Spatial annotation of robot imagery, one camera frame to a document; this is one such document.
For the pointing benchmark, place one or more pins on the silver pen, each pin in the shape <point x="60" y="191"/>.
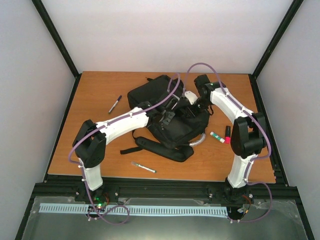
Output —
<point x="143" y="167"/>

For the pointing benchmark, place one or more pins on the left black frame post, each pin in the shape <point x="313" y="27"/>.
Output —
<point x="50" y="26"/>

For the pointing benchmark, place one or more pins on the black student backpack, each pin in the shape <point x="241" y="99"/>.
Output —
<point x="171" y="141"/>

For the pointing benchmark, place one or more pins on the black aluminium rail base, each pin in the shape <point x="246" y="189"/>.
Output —
<point x="116" y="190"/>

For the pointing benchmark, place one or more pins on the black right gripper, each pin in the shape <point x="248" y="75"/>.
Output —
<point x="199" y="113"/>

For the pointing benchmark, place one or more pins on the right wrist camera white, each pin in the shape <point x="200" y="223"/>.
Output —
<point x="191" y="97"/>

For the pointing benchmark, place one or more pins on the white green glue stick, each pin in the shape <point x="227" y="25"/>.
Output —
<point x="217" y="137"/>

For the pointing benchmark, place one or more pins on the light blue cable duct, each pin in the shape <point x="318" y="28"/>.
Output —
<point x="136" y="210"/>

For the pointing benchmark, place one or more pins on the right black frame post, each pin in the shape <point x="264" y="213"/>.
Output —
<point x="281" y="29"/>

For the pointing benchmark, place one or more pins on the pink black highlighter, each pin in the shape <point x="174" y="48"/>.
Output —
<point x="227" y="138"/>

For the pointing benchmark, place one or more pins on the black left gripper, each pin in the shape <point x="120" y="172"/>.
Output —
<point x="166" y="122"/>

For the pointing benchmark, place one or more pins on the black frame post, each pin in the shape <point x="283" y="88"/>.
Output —
<point x="281" y="29"/>
<point x="50" y="26"/>

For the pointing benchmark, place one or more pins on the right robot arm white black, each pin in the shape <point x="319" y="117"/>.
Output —
<point x="248" y="135"/>

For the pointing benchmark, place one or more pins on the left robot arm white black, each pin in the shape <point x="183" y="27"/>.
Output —
<point x="89" y="147"/>

